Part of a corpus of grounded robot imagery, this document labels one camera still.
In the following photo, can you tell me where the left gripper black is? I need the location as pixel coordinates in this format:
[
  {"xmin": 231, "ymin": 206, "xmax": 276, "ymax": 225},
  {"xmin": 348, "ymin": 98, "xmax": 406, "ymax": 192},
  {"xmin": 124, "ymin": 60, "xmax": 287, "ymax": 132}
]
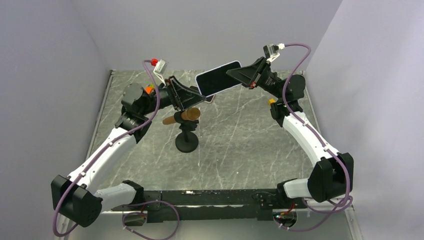
[{"xmin": 140, "ymin": 76, "xmax": 207, "ymax": 116}]

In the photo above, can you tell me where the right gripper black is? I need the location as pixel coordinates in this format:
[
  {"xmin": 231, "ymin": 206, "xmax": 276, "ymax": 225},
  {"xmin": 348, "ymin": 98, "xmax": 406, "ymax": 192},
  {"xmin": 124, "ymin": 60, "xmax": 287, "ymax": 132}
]
[{"xmin": 226, "ymin": 56, "xmax": 285, "ymax": 101}]

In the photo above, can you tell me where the phone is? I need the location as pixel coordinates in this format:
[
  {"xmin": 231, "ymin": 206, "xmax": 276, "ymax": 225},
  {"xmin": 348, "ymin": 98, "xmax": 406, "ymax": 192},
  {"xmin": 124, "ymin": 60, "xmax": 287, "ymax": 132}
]
[
  {"xmin": 204, "ymin": 95, "xmax": 215, "ymax": 104},
  {"xmin": 195, "ymin": 60, "xmax": 241, "ymax": 97}
]

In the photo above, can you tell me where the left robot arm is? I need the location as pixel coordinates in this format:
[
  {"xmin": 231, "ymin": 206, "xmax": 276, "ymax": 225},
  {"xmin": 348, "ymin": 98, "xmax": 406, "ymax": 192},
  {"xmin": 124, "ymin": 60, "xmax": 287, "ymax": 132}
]
[{"xmin": 50, "ymin": 76, "xmax": 206, "ymax": 228}]

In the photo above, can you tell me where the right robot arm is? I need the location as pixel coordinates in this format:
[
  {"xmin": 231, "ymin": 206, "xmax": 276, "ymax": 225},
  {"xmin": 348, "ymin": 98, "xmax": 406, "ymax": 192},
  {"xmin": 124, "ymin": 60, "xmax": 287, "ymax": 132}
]
[{"xmin": 226, "ymin": 57, "xmax": 354, "ymax": 208}]

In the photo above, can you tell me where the gold microphone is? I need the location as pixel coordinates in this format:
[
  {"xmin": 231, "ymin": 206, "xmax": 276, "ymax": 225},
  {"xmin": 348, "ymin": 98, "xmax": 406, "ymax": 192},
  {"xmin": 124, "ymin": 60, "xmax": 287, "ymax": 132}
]
[{"xmin": 162, "ymin": 107, "xmax": 201, "ymax": 125}]

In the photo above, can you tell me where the small yellow cube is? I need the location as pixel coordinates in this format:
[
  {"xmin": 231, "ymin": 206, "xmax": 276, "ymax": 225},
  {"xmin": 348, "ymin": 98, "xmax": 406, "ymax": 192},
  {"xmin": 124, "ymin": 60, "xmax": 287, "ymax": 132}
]
[{"xmin": 268, "ymin": 98, "xmax": 276, "ymax": 106}]

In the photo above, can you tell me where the orange blue toy car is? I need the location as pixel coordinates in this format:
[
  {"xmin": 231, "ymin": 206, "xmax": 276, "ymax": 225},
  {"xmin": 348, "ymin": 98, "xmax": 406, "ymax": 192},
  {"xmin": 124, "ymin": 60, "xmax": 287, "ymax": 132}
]
[{"xmin": 144, "ymin": 84, "xmax": 155, "ymax": 95}]

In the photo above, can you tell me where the black microphone stand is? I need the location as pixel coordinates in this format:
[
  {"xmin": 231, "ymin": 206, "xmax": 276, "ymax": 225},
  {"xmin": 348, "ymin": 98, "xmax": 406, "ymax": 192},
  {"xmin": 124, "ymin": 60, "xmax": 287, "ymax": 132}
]
[{"xmin": 175, "ymin": 119, "xmax": 199, "ymax": 153}]

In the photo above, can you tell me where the black base beam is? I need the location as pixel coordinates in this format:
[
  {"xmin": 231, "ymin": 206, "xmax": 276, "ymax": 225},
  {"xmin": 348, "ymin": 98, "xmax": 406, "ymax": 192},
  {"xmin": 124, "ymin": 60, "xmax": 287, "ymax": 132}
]
[{"xmin": 112, "ymin": 188, "xmax": 306, "ymax": 223}]

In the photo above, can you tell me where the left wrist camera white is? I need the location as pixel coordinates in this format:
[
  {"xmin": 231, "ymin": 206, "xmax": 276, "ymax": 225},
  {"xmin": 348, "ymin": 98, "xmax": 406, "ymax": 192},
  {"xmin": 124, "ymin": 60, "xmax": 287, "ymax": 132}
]
[{"xmin": 150, "ymin": 58, "xmax": 168, "ymax": 84}]

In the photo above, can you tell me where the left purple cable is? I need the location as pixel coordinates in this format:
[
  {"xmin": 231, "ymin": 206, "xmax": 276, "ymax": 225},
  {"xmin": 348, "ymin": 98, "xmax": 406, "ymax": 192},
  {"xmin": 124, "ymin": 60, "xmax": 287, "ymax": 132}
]
[{"xmin": 52, "ymin": 59, "xmax": 162, "ymax": 238}]

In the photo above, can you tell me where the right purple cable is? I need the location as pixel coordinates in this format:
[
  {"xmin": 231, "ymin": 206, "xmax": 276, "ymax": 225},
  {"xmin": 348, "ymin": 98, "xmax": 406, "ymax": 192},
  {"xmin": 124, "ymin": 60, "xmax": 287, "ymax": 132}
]
[{"xmin": 281, "ymin": 43, "xmax": 354, "ymax": 232}]

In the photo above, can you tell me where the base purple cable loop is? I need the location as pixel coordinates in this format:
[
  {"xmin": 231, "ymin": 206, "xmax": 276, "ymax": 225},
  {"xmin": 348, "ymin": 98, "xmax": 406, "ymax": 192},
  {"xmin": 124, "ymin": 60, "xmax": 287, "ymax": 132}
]
[{"xmin": 121, "ymin": 199, "xmax": 181, "ymax": 240}]

